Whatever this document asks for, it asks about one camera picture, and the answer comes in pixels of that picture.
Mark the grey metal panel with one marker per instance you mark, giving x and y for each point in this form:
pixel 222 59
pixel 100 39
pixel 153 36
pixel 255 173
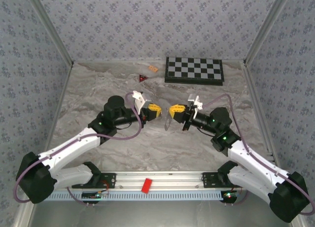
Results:
pixel 157 214

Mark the aluminium frame post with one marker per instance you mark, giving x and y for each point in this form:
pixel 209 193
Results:
pixel 265 27

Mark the clear plastic object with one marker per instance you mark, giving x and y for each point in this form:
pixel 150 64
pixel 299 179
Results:
pixel 168 123

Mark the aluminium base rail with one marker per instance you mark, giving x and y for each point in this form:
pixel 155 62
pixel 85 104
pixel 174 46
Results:
pixel 172 181

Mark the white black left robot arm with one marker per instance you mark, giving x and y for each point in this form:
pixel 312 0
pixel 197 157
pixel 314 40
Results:
pixel 71 143

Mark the small orange block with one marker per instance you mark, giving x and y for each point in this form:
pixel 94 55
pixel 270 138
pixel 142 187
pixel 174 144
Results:
pixel 153 69

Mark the black mounting plate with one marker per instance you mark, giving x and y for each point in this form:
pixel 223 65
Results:
pixel 208 179
pixel 112 180

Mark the black white chessboard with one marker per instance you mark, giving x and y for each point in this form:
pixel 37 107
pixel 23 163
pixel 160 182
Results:
pixel 194 69

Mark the red black triangle piece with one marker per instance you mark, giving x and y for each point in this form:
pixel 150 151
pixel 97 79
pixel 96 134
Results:
pixel 142 77

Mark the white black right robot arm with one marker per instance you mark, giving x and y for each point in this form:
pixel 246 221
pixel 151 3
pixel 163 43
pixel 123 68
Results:
pixel 253 160

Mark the small circuit board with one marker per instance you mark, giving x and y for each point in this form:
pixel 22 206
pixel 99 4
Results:
pixel 91 195
pixel 230 195

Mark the aluminium frame rail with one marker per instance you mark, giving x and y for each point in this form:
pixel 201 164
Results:
pixel 62 94
pixel 254 94

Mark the red rectangular block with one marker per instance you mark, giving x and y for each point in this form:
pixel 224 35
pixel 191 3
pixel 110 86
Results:
pixel 147 185

